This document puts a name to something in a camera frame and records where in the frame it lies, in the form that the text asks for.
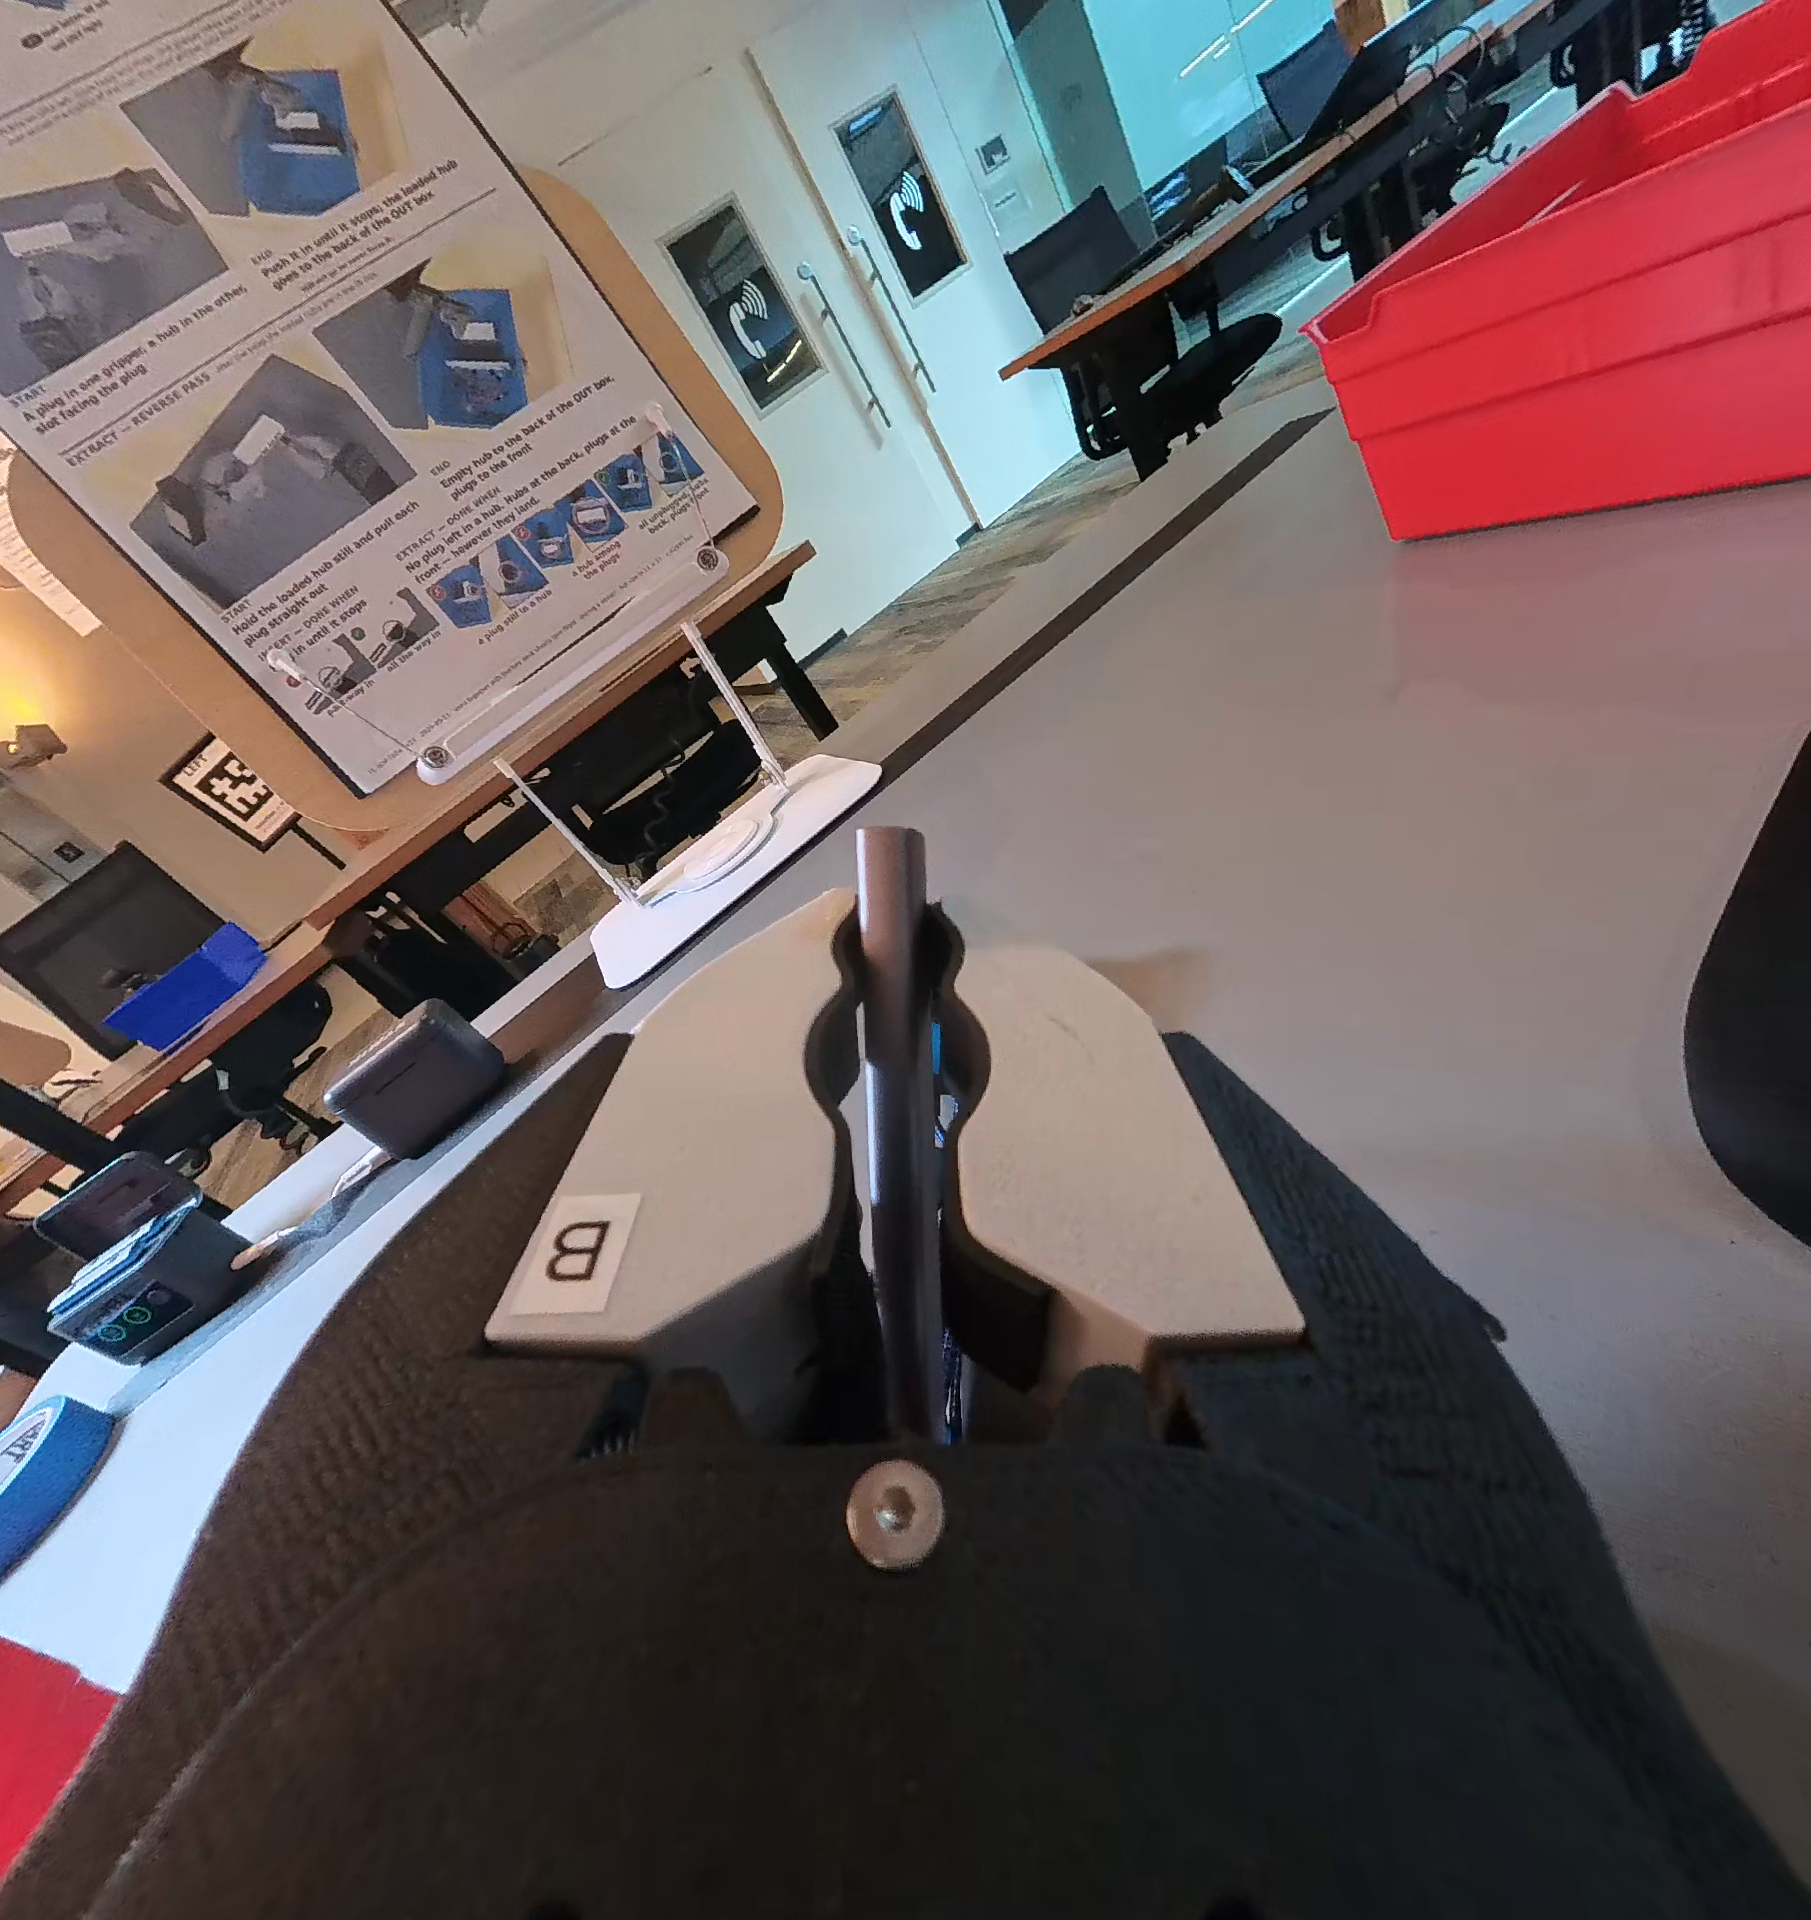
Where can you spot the black office chair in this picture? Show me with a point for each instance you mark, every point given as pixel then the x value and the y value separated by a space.
pixel 1205 360

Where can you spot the white paper notice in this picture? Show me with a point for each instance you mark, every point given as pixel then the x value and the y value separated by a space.
pixel 5 510

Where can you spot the blue tape roll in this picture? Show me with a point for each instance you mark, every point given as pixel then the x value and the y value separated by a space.
pixel 36 1515

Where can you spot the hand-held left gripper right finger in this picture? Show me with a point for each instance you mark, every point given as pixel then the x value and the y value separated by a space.
pixel 1115 1169

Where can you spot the slim grey usb hub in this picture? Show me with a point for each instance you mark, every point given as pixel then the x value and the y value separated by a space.
pixel 898 1051

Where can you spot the black monitor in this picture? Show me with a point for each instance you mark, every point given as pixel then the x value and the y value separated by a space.
pixel 81 929

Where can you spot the red plastic bin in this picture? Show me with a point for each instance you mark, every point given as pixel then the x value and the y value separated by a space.
pixel 5 1771
pixel 1594 376
pixel 1777 61

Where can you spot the rounded wooden board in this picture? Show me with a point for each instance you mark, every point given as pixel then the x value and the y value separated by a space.
pixel 667 331

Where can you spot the long wooden office desk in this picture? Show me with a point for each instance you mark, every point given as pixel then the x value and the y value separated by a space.
pixel 1130 308

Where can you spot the black phone sign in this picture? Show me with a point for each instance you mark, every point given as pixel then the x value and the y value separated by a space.
pixel 907 203
pixel 748 308

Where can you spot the dark grey charging case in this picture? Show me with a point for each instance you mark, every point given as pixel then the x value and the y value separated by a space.
pixel 410 1073

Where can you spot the fiducial tag sign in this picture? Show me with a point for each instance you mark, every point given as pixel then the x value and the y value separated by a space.
pixel 239 791

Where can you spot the white door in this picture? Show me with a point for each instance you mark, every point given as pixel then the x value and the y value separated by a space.
pixel 907 434

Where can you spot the wooden desk with black legs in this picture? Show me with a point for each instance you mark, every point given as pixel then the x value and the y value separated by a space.
pixel 756 585

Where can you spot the dark grey charger box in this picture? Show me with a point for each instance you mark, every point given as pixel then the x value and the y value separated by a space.
pixel 156 1306

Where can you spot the small blue bin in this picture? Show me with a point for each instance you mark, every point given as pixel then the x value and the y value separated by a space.
pixel 187 990

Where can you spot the instruction poster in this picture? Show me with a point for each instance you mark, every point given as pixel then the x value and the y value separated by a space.
pixel 319 376

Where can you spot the white poster stand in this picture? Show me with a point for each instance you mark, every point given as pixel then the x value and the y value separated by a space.
pixel 786 795

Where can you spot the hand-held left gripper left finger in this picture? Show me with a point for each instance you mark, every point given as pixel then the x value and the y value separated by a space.
pixel 695 1140

